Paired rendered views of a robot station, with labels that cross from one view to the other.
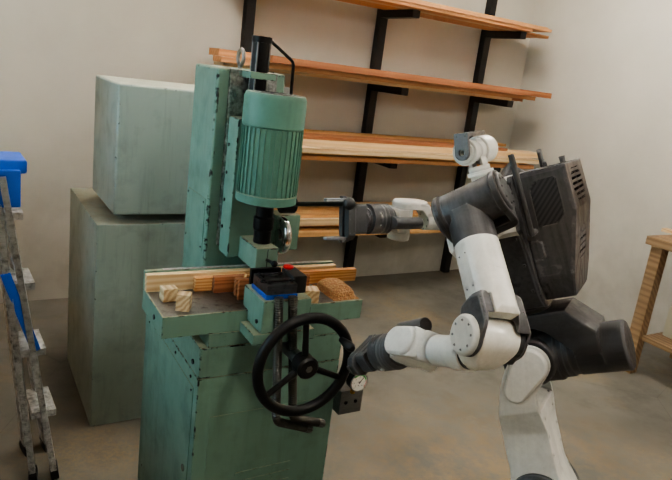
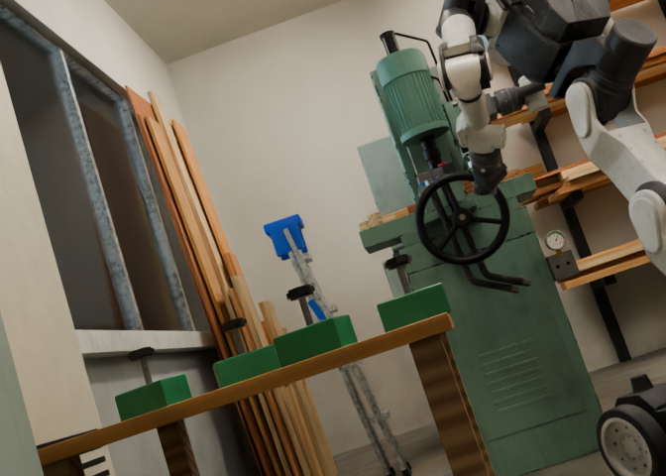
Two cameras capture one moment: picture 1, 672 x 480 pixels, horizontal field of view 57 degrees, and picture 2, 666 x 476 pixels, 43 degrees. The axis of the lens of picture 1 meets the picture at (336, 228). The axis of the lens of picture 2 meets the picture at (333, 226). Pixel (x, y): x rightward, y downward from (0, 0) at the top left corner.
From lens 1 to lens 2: 179 cm
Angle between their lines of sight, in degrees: 43
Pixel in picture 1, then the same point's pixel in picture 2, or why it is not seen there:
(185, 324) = (378, 232)
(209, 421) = not seen: hidden behind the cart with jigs
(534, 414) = (603, 135)
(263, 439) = (492, 320)
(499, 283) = (452, 33)
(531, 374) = (579, 104)
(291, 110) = (402, 59)
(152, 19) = not seen: hidden behind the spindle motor
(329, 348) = (518, 223)
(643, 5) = not seen: outside the picture
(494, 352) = (460, 72)
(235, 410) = (452, 297)
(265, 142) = (395, 90)
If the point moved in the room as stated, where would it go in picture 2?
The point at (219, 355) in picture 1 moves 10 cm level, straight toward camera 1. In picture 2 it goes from (416, 251) to (404, 252)
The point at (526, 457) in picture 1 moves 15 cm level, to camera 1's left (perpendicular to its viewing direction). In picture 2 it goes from (628, 178) to (575, 200)
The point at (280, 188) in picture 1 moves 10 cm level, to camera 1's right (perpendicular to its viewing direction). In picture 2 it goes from (420, 116) to (444, 104)
